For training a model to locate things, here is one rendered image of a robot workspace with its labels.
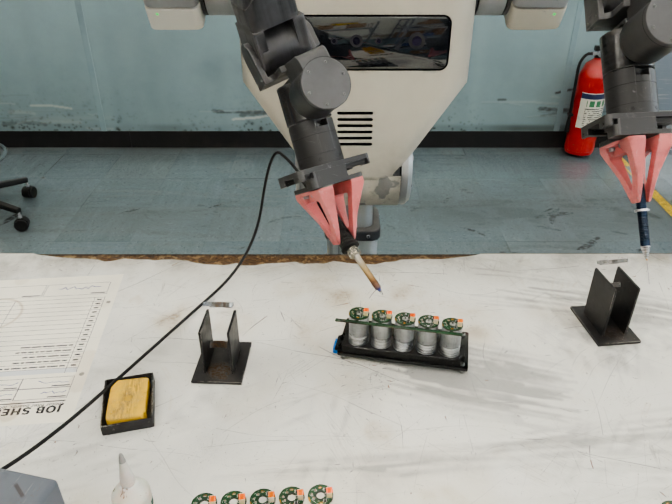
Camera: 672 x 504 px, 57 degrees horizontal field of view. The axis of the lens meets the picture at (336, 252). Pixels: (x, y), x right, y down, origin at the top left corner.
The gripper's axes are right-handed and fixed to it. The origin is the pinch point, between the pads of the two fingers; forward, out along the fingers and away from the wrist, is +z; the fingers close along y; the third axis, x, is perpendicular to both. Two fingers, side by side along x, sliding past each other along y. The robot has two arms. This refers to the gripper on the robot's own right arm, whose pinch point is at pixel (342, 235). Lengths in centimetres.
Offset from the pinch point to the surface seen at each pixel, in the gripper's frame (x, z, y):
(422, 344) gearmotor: -7.3, 14.8, 2.2
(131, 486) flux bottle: -8.0, 14.8, -33.4
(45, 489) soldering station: -12.1, 10.4, -39.8
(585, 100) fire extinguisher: 136, -12, 233
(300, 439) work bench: -7.0, 18.6, -16.0
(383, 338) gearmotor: -4.5, 13.0, -1.1
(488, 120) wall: 177, -17, 207
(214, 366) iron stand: 6.2, 10.6, -19.0
